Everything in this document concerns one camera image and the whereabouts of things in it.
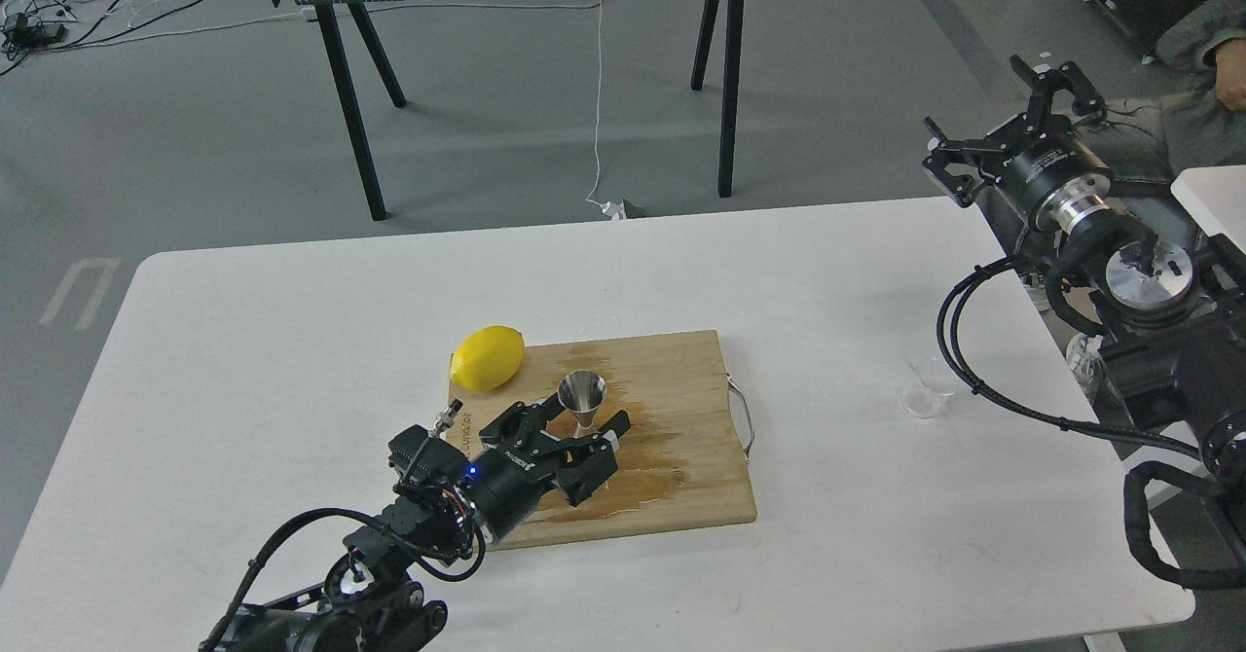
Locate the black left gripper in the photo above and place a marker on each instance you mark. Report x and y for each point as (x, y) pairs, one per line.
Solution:
(506, 492)

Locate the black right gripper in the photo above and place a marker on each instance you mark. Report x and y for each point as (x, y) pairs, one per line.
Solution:
(1043, 177)

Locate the steel jigger measuring cup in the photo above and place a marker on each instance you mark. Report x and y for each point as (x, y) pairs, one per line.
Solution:
(582, 392)

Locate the small clear glass cup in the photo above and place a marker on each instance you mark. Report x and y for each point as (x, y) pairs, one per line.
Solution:
(930, 385)

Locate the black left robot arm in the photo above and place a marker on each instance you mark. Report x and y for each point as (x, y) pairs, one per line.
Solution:
(448, 509)

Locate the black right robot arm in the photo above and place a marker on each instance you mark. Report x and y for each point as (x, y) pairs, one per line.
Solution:
(1170, 319)

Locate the person's hand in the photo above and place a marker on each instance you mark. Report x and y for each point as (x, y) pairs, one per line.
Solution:
(1230, 68)

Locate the yellow lemon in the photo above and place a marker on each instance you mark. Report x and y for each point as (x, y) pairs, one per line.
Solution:
(488, 359)

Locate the bamboo cutting board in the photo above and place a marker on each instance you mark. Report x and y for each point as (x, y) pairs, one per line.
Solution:
(680, 466)

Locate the seated person grey clothes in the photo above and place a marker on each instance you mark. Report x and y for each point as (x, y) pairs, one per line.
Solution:
(1148, 142)

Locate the white side table corner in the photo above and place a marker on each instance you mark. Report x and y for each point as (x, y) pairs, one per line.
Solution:
(1214, 197)

